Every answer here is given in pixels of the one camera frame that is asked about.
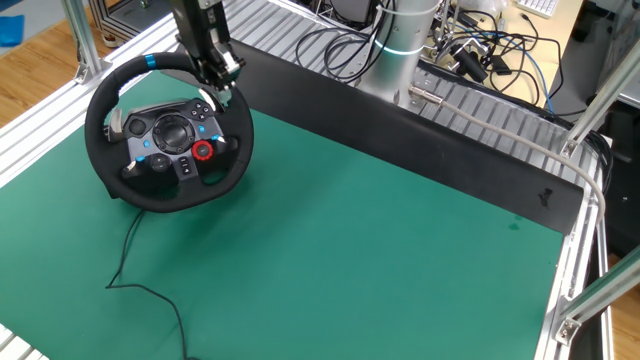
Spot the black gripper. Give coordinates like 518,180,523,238
169,0,246,106

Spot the black racing steering wheel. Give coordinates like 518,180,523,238
83,51,255,214

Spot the black table mat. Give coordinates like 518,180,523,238
162,38,585,235

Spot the green table mat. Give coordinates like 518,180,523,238
0,69,565,360

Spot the black cylindrical device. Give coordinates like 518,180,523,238
451,46,490,85

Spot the white keyboard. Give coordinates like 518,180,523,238
514,0,560,19

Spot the light wooden desk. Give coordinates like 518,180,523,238
444,0,586,109

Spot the black white striped frame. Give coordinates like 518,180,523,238
89,0,176,49

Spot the black looped cable bundle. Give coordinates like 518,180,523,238
293,0,389,85

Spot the aluminium frame post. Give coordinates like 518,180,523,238
59,0,114,85
559,37,640,159
552,258,640,347

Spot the thin black USB cable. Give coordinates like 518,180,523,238
104,209,201,360

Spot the grey corrugated conduit cable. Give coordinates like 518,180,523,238
408,83,607,227

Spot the blue cable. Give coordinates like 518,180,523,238
467,24,556,115

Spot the black hanging cable bundle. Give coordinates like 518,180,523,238
582,128,615,197

